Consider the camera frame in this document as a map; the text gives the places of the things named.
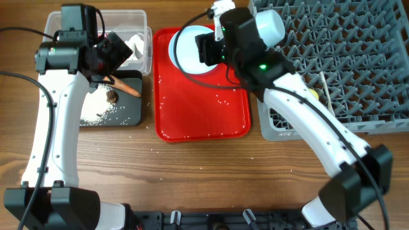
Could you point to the clear plastic bin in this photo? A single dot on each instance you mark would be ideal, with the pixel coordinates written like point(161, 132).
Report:
point(126, 23)

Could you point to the white plastic spoon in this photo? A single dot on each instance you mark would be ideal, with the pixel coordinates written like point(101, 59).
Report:
point(325, 87)

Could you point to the black plastic bin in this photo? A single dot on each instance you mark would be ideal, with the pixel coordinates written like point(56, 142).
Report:
point(127, 111)

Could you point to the light blue bowl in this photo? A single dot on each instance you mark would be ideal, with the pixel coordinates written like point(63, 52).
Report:
point(270, 27)

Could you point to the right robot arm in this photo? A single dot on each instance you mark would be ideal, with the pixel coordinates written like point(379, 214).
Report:
point(359, 174)

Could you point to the yellow plastic cup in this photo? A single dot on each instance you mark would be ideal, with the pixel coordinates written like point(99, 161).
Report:
point(314, 93)

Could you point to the white napkin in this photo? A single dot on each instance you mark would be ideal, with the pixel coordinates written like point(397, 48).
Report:
point(136, 44)

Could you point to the grey dishwasher rack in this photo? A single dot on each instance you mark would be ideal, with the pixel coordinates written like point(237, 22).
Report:
point(362, 49)

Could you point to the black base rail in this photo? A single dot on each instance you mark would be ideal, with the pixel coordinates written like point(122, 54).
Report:
point(288, 219)

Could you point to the red serving tray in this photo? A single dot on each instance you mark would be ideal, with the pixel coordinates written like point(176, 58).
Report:
point(186, 111)

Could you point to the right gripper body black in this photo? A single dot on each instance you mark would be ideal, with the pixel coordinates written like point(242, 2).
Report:
point(214, 52)

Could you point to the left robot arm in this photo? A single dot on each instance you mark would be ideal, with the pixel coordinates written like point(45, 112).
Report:
point(78, 57)

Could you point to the light blue plate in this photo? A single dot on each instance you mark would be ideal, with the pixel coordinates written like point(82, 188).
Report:
point(188, 53)

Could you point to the brown food scrap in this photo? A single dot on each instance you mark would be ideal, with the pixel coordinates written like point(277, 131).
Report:
point(112, 96)

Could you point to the white rice pile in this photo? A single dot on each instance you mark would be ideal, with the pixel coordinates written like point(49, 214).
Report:
point(96, 107)

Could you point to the orange carrot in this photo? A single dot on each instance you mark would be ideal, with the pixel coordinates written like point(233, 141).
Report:
point(119, 84)

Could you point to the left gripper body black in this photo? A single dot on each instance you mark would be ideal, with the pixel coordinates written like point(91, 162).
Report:
point(110, 57)

